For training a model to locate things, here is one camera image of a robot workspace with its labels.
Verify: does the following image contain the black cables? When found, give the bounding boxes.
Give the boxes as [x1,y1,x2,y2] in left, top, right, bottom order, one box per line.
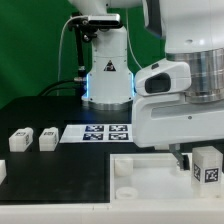
[38,79,87,97]

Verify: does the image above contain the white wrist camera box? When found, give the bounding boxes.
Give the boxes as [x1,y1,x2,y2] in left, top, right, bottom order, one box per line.
[134,59,192,97]

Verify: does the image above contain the white front rail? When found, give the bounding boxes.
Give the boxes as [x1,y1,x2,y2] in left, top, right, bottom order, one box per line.
[0,201,224,224]

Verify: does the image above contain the white marker sheet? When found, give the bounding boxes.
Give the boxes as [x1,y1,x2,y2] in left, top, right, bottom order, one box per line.
[60,124,133,143]

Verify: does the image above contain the white square tabletop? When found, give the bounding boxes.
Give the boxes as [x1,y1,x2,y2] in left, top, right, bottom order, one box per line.
[110,153,224,201]

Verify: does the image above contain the white block left edge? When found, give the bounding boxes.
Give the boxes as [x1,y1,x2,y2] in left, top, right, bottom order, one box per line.
[0,160,7,185]

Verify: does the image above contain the grey cable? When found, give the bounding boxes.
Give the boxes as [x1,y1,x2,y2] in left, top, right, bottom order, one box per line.
[57,16,83,97]

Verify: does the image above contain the black camera on stand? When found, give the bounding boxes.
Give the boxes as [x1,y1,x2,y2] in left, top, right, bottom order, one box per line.
[68,13,122,98]

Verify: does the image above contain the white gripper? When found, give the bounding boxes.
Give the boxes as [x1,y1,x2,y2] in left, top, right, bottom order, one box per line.
[132,94,224,170]

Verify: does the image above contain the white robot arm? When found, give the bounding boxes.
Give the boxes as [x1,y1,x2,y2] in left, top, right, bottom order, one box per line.
[68,0,224,169]

